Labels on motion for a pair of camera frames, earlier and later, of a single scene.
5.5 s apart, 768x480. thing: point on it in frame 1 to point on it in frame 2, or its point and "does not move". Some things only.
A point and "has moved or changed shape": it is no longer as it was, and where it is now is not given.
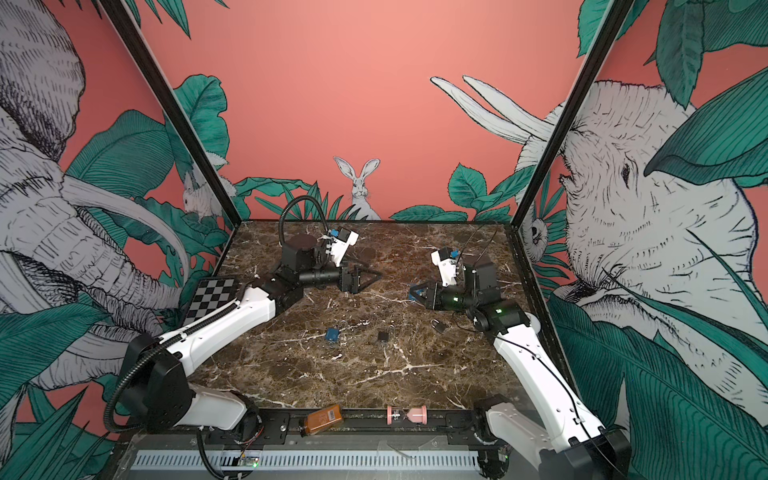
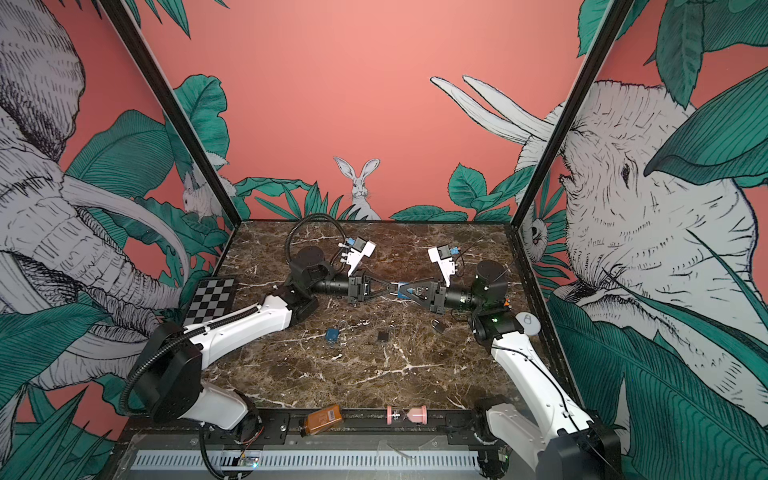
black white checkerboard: x=209 y=294 does not move
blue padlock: x=419 y=292 has moved or changed shape
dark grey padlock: x=439 y=326 does not move
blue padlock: x=332 y=334 does not move
